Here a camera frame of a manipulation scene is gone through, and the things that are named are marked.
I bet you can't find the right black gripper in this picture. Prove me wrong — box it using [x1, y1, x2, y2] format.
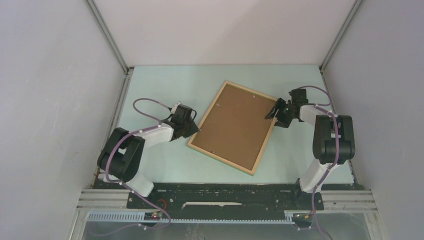
[264, 97, 295, 129]

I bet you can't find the brown cardboard backing board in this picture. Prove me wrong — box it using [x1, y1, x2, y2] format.
[191, 84, 276, 173]

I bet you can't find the wooden picture frame green edge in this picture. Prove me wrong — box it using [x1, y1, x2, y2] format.
[186, 80, 280, 177]

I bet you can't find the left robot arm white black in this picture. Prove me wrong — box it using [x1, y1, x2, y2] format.
[97, 102, 199, 208]

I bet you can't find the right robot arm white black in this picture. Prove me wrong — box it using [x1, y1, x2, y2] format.
[265, 86, 356, 209]

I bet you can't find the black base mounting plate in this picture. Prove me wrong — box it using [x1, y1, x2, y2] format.
[126, 183, 324, 221]

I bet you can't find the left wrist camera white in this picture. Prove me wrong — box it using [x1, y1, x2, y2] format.
[170, 101, 182, 114]

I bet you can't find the right aluminium corner post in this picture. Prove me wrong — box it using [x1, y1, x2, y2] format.
[319, 0, 365, 74]

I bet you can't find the aluminium corner post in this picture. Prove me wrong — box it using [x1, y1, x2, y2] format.
[83, 0, 130, 74]
[319, 0, 365, 74]

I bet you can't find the aluminium rail base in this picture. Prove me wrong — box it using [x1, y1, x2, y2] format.
[75, 188, 379, 225]

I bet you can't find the left aluminium corner post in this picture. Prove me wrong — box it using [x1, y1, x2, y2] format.
[83, 0, 130, 74]

